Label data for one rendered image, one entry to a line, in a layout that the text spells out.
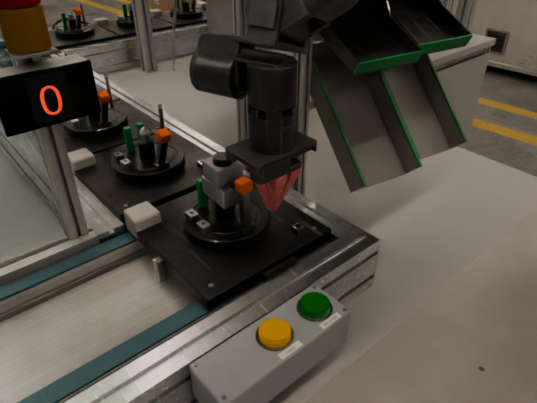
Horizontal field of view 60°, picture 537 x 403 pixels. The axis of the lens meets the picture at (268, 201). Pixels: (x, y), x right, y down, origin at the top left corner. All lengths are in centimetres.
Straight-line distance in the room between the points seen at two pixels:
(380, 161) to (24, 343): 63
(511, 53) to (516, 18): 29
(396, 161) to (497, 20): 402
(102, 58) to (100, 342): 133
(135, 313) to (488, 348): 52
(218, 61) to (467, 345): 54
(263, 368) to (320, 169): 65
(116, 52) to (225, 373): 148
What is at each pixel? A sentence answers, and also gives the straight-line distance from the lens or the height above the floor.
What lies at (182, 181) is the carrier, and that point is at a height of 97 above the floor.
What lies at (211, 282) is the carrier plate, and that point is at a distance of 66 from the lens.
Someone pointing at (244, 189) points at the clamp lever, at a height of 107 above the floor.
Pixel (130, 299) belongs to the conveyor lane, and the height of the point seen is 92.
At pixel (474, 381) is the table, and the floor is 86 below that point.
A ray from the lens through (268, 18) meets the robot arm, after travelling 51.
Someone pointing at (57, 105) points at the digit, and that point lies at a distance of 66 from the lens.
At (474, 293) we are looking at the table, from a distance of 86.
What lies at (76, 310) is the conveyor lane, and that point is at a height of 92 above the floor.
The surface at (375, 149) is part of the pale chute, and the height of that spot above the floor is 103.
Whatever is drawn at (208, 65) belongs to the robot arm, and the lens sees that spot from 57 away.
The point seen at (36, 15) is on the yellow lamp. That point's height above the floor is 130.
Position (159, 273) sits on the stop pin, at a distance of 72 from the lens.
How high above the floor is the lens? 142
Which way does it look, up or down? 34 degrees down
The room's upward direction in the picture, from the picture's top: straight up
